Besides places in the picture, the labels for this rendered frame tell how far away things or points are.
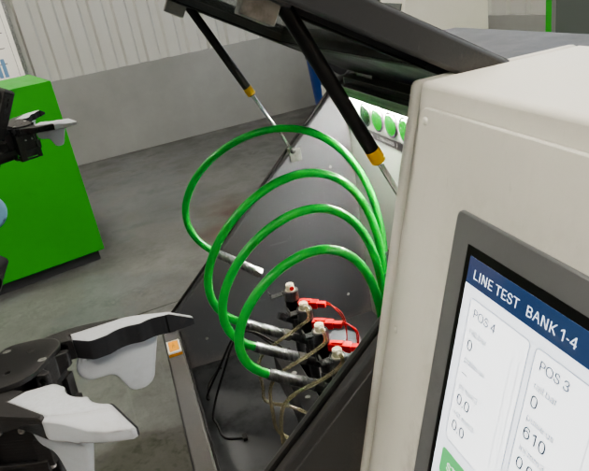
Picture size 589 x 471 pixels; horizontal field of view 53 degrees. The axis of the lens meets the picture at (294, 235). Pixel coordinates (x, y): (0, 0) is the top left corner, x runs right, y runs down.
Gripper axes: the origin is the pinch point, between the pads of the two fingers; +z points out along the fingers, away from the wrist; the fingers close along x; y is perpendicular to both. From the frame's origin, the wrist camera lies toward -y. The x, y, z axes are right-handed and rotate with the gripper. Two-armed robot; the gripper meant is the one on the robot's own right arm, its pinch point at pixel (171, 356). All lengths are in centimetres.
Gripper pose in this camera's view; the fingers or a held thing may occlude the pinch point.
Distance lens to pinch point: 42.0
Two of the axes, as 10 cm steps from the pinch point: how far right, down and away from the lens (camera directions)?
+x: -0.5, 2.8, -9.6
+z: 9.9, -1.3, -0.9
